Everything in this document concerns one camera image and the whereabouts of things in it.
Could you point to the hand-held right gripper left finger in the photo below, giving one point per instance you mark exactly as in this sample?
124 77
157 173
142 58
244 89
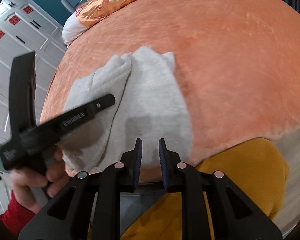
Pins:
139 162

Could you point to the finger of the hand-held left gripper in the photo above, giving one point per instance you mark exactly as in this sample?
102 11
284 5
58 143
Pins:
85 112
23 90

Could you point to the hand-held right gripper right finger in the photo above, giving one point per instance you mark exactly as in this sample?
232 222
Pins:
162 165

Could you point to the cream sweater with black hearts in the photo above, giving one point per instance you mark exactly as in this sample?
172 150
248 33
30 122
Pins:
152 100

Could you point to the person's red-sleeved left forearm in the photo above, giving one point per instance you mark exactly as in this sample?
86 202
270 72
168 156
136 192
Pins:
15 220

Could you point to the person's left hand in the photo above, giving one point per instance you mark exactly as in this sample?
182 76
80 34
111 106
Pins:
57 172

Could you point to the grey bed base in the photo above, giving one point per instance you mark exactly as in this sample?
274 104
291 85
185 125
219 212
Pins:
130 205

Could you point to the white panelled wardrobe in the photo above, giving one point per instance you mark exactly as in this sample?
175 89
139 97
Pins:
27 45

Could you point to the orange floral satin quilt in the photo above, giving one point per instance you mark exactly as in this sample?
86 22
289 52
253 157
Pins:
102 7

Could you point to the orange plush blanket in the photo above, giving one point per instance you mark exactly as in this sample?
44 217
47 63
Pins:
240 67

